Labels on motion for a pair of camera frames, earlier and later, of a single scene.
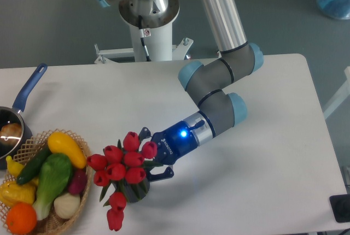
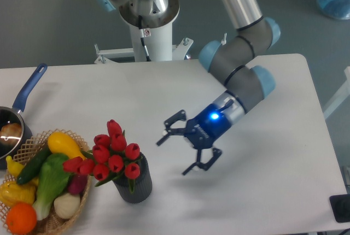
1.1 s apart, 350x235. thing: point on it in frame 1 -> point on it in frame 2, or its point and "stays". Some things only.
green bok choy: x=54 y=174 stays
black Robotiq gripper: x=175 y=141 -> x=202 y=129
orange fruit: x=21 y=218 stays
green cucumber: x=31 y=169 stays
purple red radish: x=78 y=182 stays
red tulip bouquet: x=126 y=162 -> x=110 y=154
